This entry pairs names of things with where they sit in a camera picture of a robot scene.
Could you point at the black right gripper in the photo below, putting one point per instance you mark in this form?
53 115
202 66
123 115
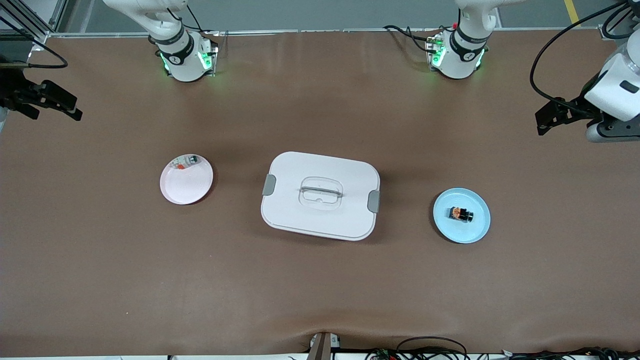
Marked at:
14 91

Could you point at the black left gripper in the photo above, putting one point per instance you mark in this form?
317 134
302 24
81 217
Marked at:
575 110

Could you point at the orange and black switch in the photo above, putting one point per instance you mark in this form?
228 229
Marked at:
461 214

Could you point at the gray box latch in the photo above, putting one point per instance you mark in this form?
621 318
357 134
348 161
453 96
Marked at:
373 201
269 185

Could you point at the white lidded storage box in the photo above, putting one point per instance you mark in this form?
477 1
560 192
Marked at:
320 220

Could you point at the small white component on plate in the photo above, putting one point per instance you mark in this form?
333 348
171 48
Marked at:
178 164

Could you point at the pink round plate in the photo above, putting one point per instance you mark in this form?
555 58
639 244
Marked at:
186 182

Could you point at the light blue round plate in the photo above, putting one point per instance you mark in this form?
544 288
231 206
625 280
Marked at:
460 232

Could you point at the brown table mat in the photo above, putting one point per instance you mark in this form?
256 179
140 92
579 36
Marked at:
320 290

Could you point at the aluminium frame profile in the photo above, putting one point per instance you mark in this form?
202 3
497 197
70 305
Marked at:
42 36
607 31

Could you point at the silver table edge rail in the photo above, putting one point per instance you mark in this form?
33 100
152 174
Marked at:
300 31

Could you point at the brown metal camera bracket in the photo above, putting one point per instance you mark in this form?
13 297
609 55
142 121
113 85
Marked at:
322 347

